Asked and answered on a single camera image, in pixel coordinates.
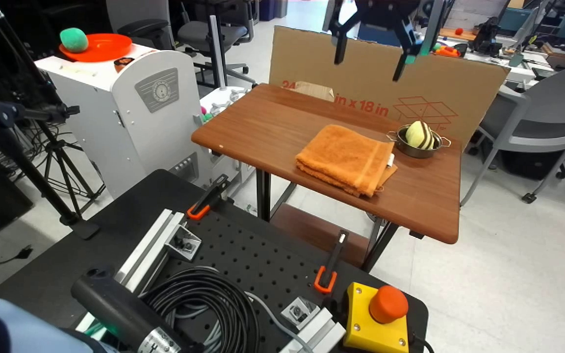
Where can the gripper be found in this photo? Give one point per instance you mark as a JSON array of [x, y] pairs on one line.
[[383, 6]]

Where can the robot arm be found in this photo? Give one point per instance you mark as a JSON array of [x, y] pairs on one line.
[[12, 328]]

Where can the orange towel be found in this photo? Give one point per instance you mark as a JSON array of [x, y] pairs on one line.
[[344, 159]]

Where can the large cardboard sheet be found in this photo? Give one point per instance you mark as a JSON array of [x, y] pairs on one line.
[[307, 59]]

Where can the brown paper piece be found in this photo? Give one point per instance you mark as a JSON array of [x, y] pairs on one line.
[[314, 90]]

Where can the yellow striped ball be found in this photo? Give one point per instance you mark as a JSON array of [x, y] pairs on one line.
[[419, 135]]

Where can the small steel pot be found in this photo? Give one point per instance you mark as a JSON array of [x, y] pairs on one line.
[[412, 149]]

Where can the cluttered desk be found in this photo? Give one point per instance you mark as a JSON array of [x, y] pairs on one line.
[[532, 54]]

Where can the grey office chair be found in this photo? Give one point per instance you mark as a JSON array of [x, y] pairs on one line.
[[211, 32]]

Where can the grey plastic chair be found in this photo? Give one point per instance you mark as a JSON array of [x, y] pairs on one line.
[[542, 117]]

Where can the black bin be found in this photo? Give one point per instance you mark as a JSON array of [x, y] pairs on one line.
[[527, 164]]

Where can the orange and black clamp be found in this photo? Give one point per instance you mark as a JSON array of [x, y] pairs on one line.
[[209, 198], [331, 262]]

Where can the black office chair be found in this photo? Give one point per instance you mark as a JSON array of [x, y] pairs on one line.
[[145, 27]]

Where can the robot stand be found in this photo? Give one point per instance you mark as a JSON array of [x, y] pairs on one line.
[[258, 250]]

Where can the white toy kitchen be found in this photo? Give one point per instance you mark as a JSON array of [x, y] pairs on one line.
[[140, 132]]

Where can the small dark orange toy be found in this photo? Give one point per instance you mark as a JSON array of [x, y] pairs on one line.
[[123, 62]]

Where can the orange plate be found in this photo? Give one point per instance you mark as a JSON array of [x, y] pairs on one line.
[[103, 48]]

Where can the yellow emergency stop button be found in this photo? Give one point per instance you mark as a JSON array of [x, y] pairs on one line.
[[378, 318]]

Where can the green fuzzy ball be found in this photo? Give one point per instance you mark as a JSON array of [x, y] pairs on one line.
[[73, 40]]

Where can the aluminium rail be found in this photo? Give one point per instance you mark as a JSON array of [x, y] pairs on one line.
[[152, 247], [314, 328]]

